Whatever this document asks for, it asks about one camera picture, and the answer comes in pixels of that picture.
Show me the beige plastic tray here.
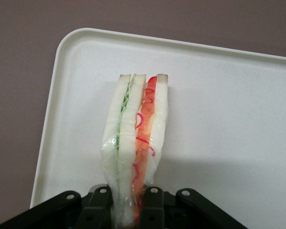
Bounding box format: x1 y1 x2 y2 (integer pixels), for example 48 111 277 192
29 28 286 225

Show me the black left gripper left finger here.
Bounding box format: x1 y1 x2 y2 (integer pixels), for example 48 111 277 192
0 185 115 229

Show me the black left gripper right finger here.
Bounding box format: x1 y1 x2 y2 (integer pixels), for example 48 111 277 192
138 185 286 229

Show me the triangular sandwich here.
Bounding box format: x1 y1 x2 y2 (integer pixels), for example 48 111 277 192
100 73 170 227

